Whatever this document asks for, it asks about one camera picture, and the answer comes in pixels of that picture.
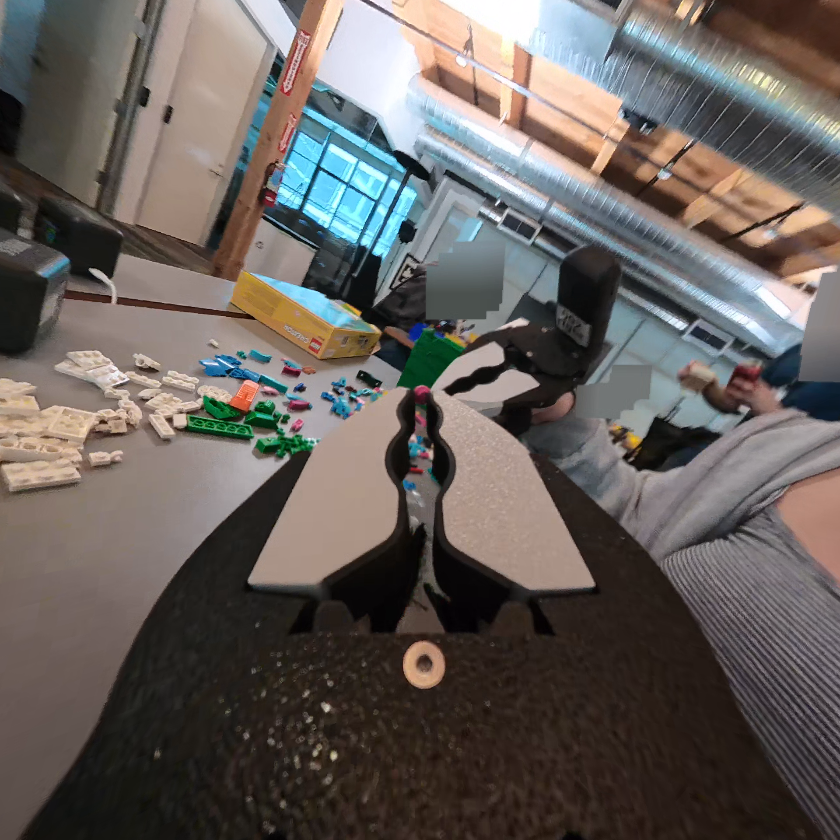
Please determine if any grey desk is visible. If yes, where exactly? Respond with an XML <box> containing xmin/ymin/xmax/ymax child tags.
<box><xmin>0</xmin><ymin>298</ymin><xmax>437</xmax><ymax>840</ymax></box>

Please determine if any black patio heater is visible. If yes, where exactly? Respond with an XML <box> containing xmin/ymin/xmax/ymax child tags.
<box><xmin>354</xmin><ymin>150</ymin><xmax>434</xmax><ymax>299</ymax></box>

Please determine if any person's right forearm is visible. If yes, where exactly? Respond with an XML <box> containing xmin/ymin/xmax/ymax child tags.
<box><xmin>521</xmin><ymin>403</ymin><xmax>840</xmax><ymax>565</ymax></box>

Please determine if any white wall vent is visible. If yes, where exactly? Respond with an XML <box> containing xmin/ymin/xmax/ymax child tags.
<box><xmin>497</xmin><ymin>209</ymin><xmax>544</xmax><ymax>242</ymax></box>
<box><xmin>681</xmin><ymin>320</ymin><xmax>735</xmax><ymax>355</ymax></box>

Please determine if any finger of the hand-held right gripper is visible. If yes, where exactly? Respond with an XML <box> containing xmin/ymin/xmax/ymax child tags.
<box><xmin>435</xmin><ymin>341</ymin><xmax>513</xmax><ymax>401</ymax></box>

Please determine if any white cabinet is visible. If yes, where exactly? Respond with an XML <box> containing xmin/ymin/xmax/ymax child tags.
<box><xmin>251</xmin><ymin>217</ymin><xmax>320</xmax><ymax>287</ymax></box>

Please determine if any pile of white bricks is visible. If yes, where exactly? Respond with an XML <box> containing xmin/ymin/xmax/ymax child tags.
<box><xmin>0</xmin><ymin>350</ymin><xmax>201</xmax><ymax>493</ymax></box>

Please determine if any pile of small coloured bricks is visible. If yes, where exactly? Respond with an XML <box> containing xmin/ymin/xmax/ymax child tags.
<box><xmin>199</xmin><ymin>348</ymin><xmax>435</xmax><ymax>490</ymax></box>

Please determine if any white door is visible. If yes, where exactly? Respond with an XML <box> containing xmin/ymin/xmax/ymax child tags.
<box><xmin>115</xmin><ymin>0</ymin><xmax>277</xmax><ymax>249</ymax></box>

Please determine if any pile of green bricks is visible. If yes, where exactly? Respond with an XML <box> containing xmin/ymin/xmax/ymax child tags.
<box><xmin>185</xmin><ymin>395</ymin><xmax>317</xmax><ymax>458</ymax></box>

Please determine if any grey table with brown edge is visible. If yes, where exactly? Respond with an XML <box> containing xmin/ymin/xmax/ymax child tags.
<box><xmin>66</xmin><ymin>252</ymin><xmax>263</xmax><ymax>322</ymax></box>

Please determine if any large window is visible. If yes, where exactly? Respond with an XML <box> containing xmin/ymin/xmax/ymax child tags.
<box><xmin>276</xmin><ymin>125</ymin><xmax>421</xmax><ymax>247</ymax></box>

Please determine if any green plastic bin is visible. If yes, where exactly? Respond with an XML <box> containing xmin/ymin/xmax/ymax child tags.
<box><xmin>397</xmin><ymin>328</ymin><xmax>473</xmax><ymax>392</ymax></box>

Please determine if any wide silver air duct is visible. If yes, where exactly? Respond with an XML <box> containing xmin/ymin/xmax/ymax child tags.
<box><xmin>607</xmin><ymin>0</ymin><xmax>840</xmax><ymax>221</ymax></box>

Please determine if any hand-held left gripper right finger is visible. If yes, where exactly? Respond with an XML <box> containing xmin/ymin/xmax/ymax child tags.
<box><xmin>427</xmin><ymin>392</ymin><xmax>598</xmax><ymax>634</ymax></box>

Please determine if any yellow toy brick box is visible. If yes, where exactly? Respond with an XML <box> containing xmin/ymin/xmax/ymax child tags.
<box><xmin>230</xmin><ymin>270</ymin><xmax>383</xmax><ymax>361</ymax></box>

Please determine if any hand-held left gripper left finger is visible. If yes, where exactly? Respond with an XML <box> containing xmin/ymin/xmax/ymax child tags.
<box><xmin>247</xmin><ymin>387</ymin><xmax>426</xmax><ymax>632</ymax></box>

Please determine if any wooden post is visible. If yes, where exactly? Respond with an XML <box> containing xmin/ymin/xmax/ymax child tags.
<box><xmin>211</xmin><ymin>0</ymin><xmax>347</xmax><ymax>282</ymax></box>

